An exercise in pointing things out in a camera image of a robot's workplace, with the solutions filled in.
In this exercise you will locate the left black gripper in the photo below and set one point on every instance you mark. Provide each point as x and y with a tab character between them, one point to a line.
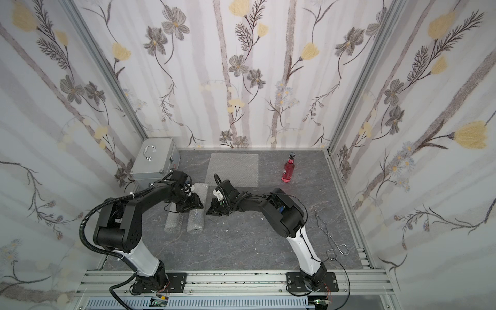
190	199

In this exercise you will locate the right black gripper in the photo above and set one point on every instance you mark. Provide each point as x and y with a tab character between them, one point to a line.
220	203

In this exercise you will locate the single bubble wrap sheet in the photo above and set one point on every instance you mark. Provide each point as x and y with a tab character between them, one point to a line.
174	219

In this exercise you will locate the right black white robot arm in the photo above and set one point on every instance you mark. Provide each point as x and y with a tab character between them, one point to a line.
284	215

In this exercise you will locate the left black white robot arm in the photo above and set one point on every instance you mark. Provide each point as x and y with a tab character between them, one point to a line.
119	228

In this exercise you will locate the bubble wrap sheet stack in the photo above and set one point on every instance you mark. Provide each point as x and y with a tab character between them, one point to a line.
240	169

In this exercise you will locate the grey metal case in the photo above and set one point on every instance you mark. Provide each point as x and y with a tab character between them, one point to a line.
156	158

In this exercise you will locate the pink red bottle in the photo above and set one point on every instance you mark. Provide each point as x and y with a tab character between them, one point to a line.
289	168

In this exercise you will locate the metal tongs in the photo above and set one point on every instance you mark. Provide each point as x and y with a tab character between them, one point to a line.
334	247

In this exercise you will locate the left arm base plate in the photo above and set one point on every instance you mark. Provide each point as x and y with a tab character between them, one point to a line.
170	282

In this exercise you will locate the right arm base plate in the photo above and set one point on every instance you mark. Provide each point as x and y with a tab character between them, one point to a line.
299	283

